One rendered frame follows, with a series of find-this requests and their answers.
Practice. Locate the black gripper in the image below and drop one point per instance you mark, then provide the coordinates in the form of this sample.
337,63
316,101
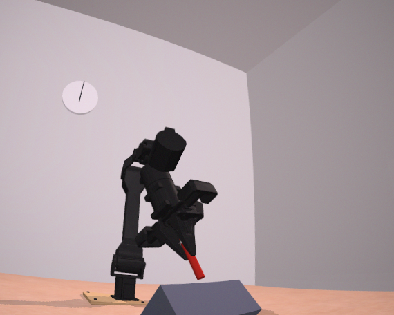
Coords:
176,214

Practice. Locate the red peg with white band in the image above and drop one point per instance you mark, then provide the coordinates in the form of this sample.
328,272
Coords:
194,264

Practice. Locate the grey sloped panel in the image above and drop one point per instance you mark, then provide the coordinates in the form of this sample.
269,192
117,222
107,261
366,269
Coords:
228,297

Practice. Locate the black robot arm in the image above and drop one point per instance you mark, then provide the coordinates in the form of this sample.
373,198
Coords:
159,157

